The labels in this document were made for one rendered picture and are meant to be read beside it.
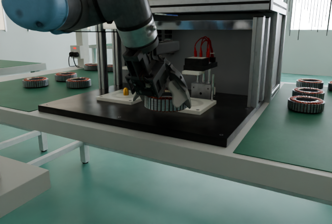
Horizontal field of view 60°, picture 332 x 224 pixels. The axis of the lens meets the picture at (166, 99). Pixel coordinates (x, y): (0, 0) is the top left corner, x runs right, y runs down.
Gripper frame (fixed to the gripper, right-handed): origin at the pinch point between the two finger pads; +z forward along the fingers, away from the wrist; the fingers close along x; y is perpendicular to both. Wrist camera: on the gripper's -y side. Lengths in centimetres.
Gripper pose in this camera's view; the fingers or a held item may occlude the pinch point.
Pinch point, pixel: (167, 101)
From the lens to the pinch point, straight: 73.9
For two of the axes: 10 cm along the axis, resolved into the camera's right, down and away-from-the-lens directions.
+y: -4.0, 6.9, -6.1
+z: 2.3, 7.2, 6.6
